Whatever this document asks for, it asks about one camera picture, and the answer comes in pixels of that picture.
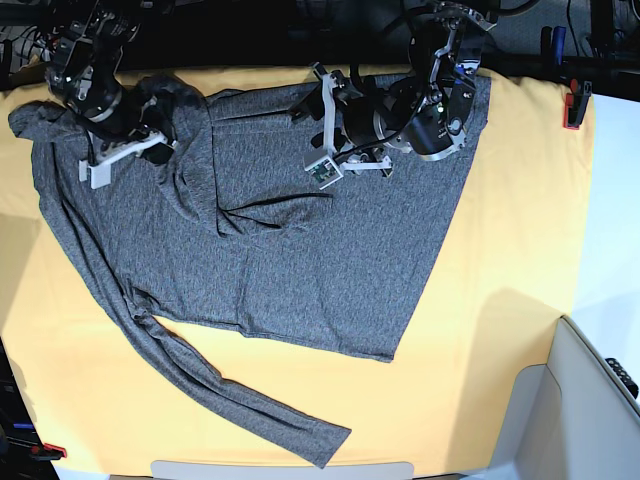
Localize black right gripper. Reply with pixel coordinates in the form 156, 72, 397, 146
82, 75, 200, 165

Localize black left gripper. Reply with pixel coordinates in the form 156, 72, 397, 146
288, 80, 415, 177

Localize grey long-sleeve T-shirt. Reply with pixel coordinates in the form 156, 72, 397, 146
8, 78, 491, 467

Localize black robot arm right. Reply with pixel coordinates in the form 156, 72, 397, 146
46, 1, 198, 167

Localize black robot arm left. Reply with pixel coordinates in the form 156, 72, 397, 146
289, 1, 495, 189

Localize yellow table cloth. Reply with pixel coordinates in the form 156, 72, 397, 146
1, 75, 596, 476

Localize red black clamp right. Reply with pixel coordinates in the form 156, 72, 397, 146
563, 79, 592, 130

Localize red black clamp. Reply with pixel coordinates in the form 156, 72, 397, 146
563, 79, 592, 130
29, 443, 67, 461

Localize grey tray edge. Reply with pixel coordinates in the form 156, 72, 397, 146
151, 460, 414, 480

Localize red black clamp left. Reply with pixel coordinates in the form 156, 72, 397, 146
29, 443, 67, 461

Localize white plastic bin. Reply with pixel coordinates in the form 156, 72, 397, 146
485, 316, 639, 479

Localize black remote control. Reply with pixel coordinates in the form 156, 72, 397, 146
605, 357, 639, 399

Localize blue handled tool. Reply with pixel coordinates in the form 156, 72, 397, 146
540, 26, 566, 69

